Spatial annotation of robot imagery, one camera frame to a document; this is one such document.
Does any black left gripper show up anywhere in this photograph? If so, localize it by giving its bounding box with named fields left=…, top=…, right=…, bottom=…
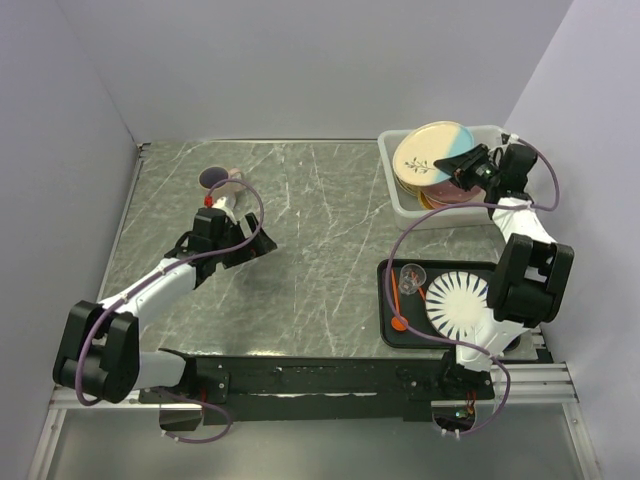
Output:
left=213, top=213, right=276, bottom=269

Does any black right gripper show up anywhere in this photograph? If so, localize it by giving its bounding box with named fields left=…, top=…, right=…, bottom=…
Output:
left=434, top=143, right=503, bottom=192

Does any pink scalloped plate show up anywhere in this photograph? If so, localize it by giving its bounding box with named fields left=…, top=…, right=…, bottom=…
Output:
left=421, top=180, right=484, bottom=207

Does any light blue plate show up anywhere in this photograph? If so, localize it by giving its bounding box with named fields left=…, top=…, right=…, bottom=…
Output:
left=392, top=121, right=475, bottom=187

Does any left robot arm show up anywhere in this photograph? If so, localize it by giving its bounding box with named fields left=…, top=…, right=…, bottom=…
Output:
left=52, top=207, right=277, bottom=405

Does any white plastic bin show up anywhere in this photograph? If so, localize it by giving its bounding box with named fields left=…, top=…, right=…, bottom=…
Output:
left=377, top=125, right=509, bottom=230

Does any beige ceramic mug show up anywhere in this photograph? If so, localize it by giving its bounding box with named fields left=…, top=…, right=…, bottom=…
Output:
left=198, top=166, right=245, bottom=203

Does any clear plastic cup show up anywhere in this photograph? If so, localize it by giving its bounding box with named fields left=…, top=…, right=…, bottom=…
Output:
left=398, top=263, right=427, bottom=295

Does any black serving tray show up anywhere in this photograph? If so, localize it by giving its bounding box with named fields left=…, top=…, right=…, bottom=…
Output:
left=377, top=259, right=496, bottom=349

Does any white plate with blue stripes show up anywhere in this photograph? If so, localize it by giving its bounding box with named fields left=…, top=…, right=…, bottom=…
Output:
left=425, top=271, right=490, bottom=342

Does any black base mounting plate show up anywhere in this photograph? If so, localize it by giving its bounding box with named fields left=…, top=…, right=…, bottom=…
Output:
left=141, top=356, right=494, bottom=425

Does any orange plastic spoon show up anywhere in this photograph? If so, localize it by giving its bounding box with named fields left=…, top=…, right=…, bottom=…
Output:
left=391, top=269, right=407, bottom=332

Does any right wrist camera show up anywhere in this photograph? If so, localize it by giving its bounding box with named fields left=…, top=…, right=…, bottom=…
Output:
left=472, top=160, right=500, bottom=188

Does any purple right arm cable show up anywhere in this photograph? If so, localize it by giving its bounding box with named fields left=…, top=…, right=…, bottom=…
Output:
left=382, top=134, right=560, bottom=437

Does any aluminium frame rail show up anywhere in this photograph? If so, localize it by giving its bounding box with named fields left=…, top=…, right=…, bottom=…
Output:
left=48, top=364, right=579, bottom=411

